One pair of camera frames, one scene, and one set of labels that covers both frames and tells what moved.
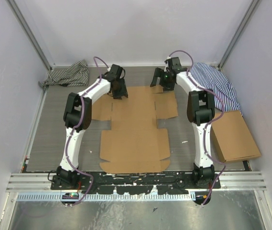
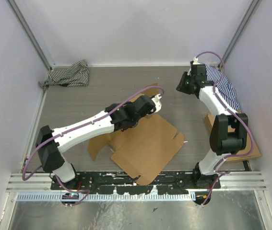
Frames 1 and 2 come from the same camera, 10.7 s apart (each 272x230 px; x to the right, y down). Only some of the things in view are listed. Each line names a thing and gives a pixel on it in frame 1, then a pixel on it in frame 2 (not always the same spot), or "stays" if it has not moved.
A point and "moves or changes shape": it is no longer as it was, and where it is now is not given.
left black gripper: (124, 92) to (125, 106)
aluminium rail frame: (42, 181) stays
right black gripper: (158, 73) to (181, 87)
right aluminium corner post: (239, 34) stays
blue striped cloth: (212, 78) stays
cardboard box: (135, 144) moves or changes shape
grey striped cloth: (76, 74) stays
